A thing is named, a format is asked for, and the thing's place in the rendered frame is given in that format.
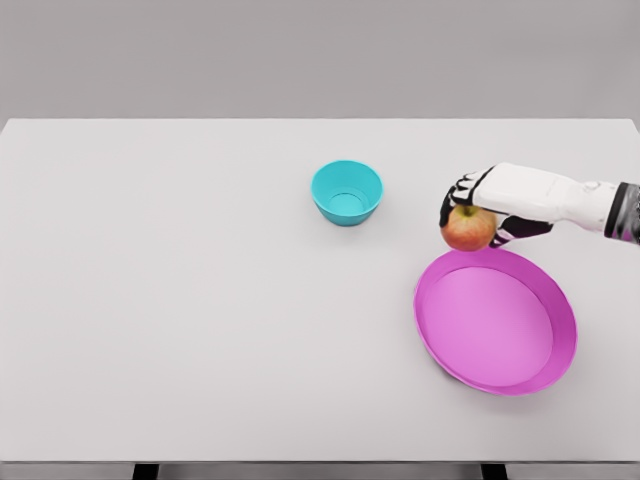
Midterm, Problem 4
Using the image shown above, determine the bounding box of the red yellow apple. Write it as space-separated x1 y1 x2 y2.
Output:
439 205 498 253

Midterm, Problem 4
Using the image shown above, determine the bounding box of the blue bowl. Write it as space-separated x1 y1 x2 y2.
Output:
310 159 385 229

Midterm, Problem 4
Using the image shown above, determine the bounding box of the pink plate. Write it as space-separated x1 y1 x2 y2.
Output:
413 247 579 397

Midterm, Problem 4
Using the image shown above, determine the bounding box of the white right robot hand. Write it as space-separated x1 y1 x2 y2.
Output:
438 162 574 249

